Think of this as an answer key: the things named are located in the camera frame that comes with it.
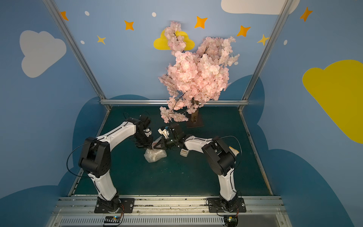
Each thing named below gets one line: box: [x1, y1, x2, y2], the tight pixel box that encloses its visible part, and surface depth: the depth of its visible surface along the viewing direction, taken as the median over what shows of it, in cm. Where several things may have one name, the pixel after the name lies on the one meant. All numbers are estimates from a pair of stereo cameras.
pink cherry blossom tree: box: [158, 20, 240, 123], surface depth 72 cm
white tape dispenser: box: [179, 148, 190, 158], surface depth 94 cm
